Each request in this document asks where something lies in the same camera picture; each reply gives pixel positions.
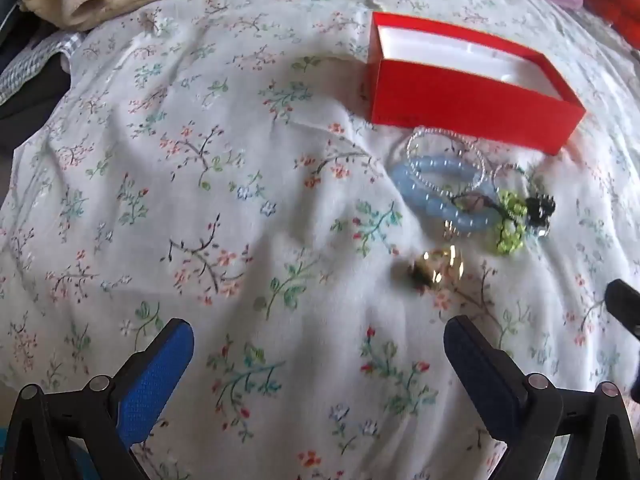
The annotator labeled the checked cloth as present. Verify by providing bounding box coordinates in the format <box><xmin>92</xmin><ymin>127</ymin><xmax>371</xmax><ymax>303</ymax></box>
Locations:
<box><xmin>0</xmin><ymin>30</ymin><xmax>87</xmax><ymax>107</ymax></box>

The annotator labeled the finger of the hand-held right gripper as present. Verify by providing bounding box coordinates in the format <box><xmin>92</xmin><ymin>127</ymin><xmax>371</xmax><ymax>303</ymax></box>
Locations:
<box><xmin>604</xmin><ymin>278</ymin><xmax>640</xmax><ymax>342</ymax></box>

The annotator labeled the orange-red cloth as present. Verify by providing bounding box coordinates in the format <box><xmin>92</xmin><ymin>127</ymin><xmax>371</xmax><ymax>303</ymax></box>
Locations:
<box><xmin>581</xmin><ymin>0</ymin><xmax>640</xmax><ymax>50</ymax></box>

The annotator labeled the gold ring with green stone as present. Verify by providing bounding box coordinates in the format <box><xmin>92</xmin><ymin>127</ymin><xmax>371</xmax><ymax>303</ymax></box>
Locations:
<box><xmin>407</xmin><ymin>245</ymin><xmax>466</xmax><ymax>291</ymax></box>

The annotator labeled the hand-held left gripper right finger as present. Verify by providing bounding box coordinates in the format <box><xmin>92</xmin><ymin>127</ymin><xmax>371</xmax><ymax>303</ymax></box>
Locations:
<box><xmin>444</xmin><ymin>315</ymin><xmax>640</xmax><ymax>480</ymax></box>

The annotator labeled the green and black beaded ornament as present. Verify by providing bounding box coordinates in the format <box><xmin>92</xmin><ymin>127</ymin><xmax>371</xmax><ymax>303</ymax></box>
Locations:
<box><xmin>452</xmin><ymin>162</ymin><xmax>557</xmax><ymax>257</ymax></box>

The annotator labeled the blue bead bracelet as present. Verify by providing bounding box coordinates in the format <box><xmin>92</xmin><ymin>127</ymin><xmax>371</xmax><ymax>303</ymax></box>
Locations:
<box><xmin>391</xmin><ymin>155</ymin><xmax>497</xmax><ymax>233</ymax></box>

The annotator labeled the dark cloth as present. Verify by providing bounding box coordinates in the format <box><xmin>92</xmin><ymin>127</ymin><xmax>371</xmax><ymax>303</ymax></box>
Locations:
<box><xmin>0</xmin><ymin>2</ymin><xmax>72</xmax><ymax>151</ymax></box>

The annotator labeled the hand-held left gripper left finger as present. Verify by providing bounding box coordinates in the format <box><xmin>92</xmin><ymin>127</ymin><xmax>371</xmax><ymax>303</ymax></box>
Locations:
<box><xmin>0</xmin><ymin>317</ymin><xmax>195</xmax><ymax>480</ymax></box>

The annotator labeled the floral white bedsheet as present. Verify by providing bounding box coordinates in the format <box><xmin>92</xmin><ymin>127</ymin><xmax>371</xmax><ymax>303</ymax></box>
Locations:
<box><xmin>0</xmin><ymin>0</ymin><xmax>640</xmax><ymax>480</ymax></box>

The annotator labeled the clear bead bracelet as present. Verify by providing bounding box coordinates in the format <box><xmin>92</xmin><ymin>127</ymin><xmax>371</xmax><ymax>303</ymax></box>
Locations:
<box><xmin>406</xmin><ymin>126</ymin><xmax>488</xmax><ymax>188</ymax></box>

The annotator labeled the red cardboard box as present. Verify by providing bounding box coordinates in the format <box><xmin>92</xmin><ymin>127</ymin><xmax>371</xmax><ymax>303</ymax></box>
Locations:
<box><xmin>369</xmin><ymin>11</ymin><xmax>586</xmax><ymax>156</ymax></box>

